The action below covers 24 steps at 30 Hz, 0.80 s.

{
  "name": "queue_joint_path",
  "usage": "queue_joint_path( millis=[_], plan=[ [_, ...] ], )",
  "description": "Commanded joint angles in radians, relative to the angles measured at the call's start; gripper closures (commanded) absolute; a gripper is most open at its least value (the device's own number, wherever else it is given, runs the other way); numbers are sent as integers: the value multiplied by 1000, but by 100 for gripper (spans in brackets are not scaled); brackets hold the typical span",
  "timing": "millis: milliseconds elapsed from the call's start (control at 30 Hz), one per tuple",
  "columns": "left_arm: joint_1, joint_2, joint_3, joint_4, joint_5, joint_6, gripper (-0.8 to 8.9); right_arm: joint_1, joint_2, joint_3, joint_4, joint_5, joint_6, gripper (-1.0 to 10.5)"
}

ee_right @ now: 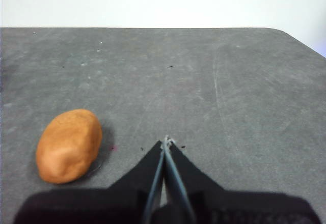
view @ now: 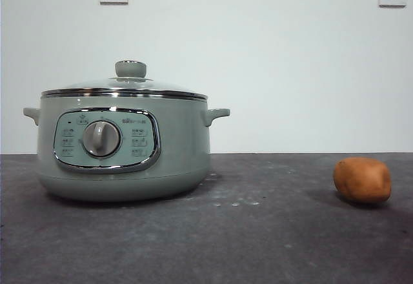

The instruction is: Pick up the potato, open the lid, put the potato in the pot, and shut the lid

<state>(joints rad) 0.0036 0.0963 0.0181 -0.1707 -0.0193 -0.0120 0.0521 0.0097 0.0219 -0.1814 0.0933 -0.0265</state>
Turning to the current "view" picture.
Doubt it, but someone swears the glass lid with green knob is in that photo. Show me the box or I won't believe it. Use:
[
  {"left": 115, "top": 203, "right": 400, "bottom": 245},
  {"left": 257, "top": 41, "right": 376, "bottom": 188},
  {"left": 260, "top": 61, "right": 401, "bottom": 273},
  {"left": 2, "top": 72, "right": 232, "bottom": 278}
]
[{"left": 41, "top": 59, "right": 208, "bottom": 100}]

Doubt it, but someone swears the brown potato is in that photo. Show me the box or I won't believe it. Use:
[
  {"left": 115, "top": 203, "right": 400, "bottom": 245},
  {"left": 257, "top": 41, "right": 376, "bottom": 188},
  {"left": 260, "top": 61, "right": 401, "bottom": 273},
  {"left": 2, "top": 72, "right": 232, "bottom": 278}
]
[{"left": 333, "top": 157, "right": 392, "bottom": 205}]

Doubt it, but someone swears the pale green electric cooking pot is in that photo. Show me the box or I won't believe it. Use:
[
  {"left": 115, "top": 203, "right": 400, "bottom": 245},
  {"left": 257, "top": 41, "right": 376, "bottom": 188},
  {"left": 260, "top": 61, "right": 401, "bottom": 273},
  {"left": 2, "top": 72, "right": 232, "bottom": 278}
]
[{"left": 22, "top": 95, "right": 232, "bottom": 203}]

